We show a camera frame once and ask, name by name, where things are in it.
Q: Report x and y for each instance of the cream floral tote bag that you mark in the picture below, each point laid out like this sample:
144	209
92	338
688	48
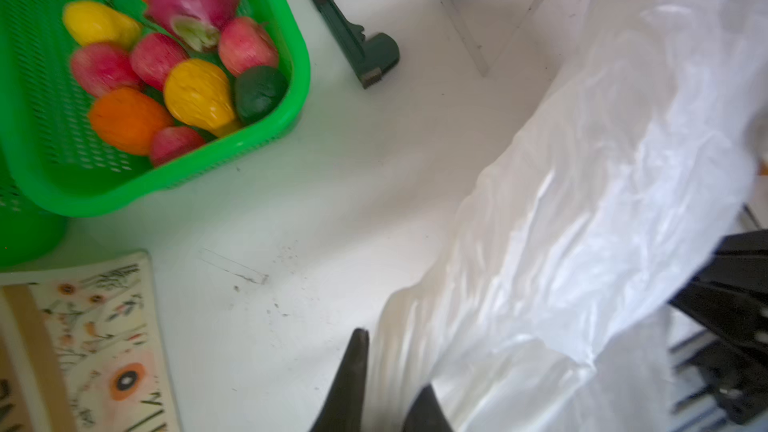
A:
81	350

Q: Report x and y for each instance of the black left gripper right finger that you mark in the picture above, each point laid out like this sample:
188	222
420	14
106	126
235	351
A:
425	414

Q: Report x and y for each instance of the yellow lemon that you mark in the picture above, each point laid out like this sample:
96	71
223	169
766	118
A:
89	22

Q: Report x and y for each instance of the right green fruit basket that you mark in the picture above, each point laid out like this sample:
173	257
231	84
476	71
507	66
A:
50	149

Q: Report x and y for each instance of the dark green pipe wrench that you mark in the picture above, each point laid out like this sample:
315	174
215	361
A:
369	57

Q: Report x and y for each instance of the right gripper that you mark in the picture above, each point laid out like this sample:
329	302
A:
728	297

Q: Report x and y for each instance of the dark green avocado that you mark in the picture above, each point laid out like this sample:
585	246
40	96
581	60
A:
257	92

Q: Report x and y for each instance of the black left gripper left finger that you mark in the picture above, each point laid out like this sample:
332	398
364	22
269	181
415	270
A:
342	408

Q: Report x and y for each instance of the left green vegetable basket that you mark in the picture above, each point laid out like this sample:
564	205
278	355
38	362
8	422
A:
28	231

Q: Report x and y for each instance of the yellow pear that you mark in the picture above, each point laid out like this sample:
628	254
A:
198	93

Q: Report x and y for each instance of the white plastic bag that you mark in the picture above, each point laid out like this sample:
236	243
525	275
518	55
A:
545	311

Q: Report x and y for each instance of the orange fruit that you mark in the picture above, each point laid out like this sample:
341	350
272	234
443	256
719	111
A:
128	120

